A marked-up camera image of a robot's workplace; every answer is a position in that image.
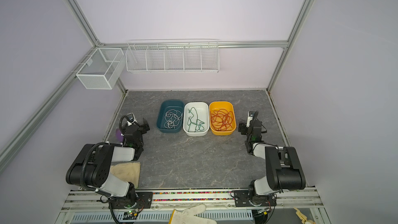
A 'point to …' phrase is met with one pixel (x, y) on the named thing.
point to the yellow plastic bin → (229, 106)
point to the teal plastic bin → (165, 106)
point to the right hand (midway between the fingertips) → (250, 122)
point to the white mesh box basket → (103, 69)
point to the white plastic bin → (202, 109)
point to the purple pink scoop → (119, 137)
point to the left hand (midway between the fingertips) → (137, 121)
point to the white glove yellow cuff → (187, 216)
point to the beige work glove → (128, 171)
